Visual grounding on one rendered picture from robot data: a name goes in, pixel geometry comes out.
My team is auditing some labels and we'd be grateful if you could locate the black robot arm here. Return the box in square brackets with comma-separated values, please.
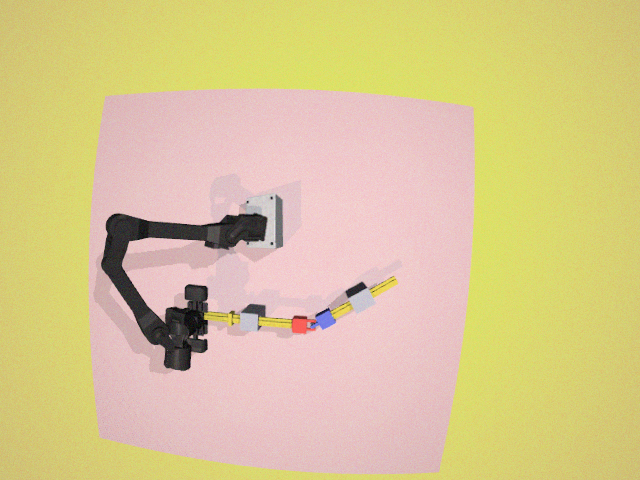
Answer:
[101, 213, 268, 371]

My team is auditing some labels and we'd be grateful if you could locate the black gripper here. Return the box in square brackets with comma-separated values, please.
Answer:
[184, 284, 208, 353]

